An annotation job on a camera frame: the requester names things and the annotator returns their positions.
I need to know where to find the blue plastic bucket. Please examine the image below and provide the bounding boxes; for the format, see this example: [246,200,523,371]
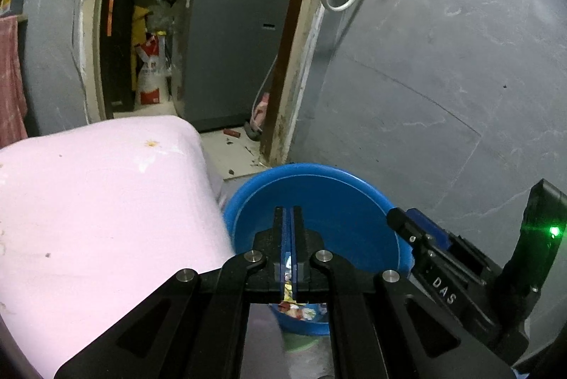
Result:
[222,162,415,338]

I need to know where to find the grey washing machine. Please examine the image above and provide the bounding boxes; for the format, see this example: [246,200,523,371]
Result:
[170,0,294,133]

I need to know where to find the yellow snack wrapper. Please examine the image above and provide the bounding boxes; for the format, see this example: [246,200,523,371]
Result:
[282,256,297,305]

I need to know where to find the yellow bag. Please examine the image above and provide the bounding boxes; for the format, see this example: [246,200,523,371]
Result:
[131,5,150,93]

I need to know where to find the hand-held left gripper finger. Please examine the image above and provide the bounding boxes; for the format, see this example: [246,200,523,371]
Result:
[53,206,290,379]
[290,206,517,379]

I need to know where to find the clear bag in storeroom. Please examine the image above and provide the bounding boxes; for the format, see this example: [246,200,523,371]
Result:
[152,0,179,35]

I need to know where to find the red and white sack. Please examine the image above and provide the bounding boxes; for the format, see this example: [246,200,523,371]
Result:
[135,32,172,107]

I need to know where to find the wooden door frame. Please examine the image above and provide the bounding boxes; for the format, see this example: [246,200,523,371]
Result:
[82,0,341,168]

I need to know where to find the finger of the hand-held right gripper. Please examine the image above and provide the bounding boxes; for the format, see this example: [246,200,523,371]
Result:
[405,208,453,249]
[387,207,428,249]

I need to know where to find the green plastic basin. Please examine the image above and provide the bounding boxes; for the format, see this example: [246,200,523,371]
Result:
[283,334,331,356]

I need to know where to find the snack wrappers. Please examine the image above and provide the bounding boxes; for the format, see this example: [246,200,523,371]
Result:
[278,301,329,323]

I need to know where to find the red plaid cloth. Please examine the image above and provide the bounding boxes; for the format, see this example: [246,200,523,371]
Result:
[0,15,28,148]

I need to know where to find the pink brush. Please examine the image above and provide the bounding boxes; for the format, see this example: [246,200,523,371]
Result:
[245,93,271,139]

